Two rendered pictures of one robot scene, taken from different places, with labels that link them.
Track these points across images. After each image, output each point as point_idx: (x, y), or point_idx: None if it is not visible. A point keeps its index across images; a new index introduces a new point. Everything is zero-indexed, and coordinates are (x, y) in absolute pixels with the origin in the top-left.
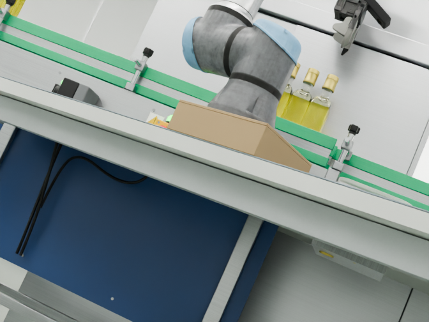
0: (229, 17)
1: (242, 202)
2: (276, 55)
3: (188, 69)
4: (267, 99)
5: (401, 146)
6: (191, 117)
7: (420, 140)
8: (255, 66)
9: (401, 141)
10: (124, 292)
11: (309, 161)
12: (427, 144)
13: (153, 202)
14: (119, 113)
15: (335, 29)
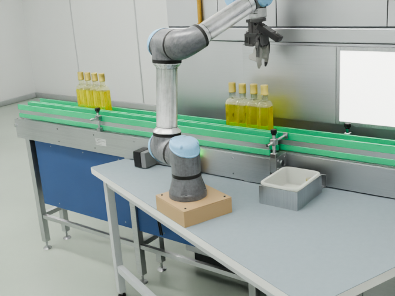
0: (160, 139)
1: (195, 243)
2: (182, 161)
3: (203, 90)
4: (189, 184)
5: (327, 102)
6: (161, 205)
7: None
8: (176, 171)
9: (325, 99)
10: None
11: (261, 154)
12: (341, 96)
13: None
14: (141, 199)
15: (250, 59)
